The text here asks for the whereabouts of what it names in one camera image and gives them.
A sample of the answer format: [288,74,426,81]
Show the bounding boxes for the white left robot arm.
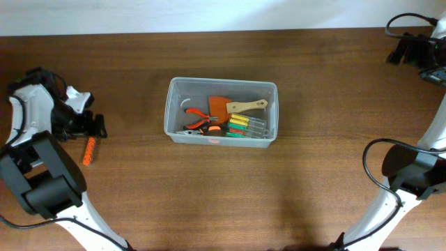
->
[1,67,132,250]

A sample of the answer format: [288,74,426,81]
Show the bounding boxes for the clear plastic container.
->
[164,77,279,148]

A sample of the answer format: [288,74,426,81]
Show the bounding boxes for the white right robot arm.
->
[328,15,445,250]

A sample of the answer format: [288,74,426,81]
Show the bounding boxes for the orange scraper wooden handle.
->
[208,96,268,126]

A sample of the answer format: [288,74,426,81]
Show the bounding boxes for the screwdriver set clear case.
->
[226,114,269,139]

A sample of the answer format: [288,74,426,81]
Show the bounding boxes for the orange black needle-nose pliers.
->
[176,125,226,137]

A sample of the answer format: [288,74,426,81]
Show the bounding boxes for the red handled cutters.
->
[184,108,218,130]

